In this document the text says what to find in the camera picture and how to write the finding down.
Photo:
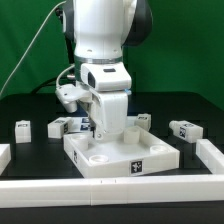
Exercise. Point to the white right fence piece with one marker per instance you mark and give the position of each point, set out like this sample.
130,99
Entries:
210,155

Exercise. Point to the white fence piece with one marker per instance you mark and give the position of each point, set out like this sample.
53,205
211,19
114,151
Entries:
210,155
5,156

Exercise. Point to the white front fence wall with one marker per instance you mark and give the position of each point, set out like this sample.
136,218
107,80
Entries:
111,191

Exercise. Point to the tag sheet on table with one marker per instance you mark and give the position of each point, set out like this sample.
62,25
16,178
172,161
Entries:
80,124

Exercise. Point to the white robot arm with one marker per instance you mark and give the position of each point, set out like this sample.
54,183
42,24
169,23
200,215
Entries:
100,29

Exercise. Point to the white square tabletop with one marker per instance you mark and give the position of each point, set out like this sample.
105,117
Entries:
135,152

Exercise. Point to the white left fence piece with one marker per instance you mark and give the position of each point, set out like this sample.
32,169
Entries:
5,156

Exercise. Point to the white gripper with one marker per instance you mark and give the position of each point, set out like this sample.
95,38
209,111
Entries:
108,102

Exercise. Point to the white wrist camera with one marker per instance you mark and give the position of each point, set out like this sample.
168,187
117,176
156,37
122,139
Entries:
68,95

